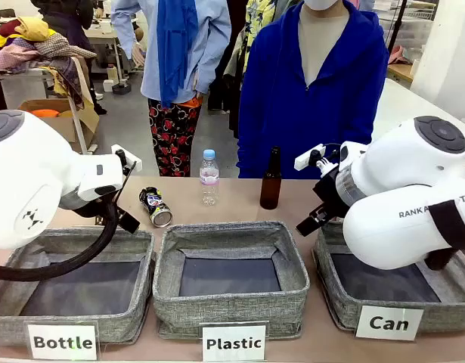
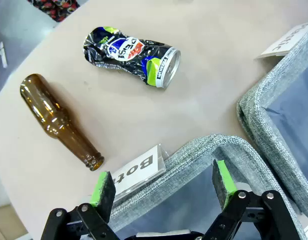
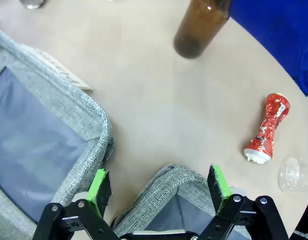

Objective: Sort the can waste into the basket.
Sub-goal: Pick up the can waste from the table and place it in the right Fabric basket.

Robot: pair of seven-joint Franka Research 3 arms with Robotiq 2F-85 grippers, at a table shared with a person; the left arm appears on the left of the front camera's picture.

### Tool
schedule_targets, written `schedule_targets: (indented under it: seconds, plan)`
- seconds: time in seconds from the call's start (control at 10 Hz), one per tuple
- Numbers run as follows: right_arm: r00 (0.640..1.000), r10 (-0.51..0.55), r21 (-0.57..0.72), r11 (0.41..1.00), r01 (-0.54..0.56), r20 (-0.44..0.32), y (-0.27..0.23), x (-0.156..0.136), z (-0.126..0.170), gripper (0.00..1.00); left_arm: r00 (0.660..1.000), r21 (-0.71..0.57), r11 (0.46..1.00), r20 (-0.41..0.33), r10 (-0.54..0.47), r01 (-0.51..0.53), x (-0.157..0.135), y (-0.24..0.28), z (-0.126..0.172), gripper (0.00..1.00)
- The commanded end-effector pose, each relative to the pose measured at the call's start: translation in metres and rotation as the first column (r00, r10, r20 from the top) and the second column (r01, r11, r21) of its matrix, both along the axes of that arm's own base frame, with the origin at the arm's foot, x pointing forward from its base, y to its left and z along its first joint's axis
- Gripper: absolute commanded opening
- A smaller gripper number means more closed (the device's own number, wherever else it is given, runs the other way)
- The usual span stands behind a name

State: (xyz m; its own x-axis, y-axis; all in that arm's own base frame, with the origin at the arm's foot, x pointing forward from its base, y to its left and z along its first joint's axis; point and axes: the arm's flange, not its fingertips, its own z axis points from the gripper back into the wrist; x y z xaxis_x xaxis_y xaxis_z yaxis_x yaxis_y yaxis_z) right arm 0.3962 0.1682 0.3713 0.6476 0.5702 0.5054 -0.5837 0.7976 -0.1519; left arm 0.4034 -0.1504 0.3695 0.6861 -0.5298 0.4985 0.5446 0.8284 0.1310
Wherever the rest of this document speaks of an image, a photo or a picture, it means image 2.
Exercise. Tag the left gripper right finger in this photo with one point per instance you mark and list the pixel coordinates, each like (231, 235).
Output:
(222, 185)

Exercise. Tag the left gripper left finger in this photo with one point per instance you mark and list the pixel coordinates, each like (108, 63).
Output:
(103, 197)

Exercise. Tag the crushed black Pepsi can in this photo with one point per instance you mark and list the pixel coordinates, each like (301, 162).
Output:
(123, 51)

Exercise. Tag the grey fabric basket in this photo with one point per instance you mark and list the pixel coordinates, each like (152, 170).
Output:
(193, 155)
(266, 125)

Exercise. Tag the white Bottle label card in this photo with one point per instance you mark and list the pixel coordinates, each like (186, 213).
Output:
(138, 172)

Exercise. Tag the brown glass bottle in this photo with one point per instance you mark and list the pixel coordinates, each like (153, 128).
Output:
(49, 110)

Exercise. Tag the white Plastic label card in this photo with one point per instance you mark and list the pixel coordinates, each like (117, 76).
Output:
(281, 42)

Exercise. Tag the red floral patterned clothing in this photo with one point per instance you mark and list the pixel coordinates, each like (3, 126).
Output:
(56, 7)

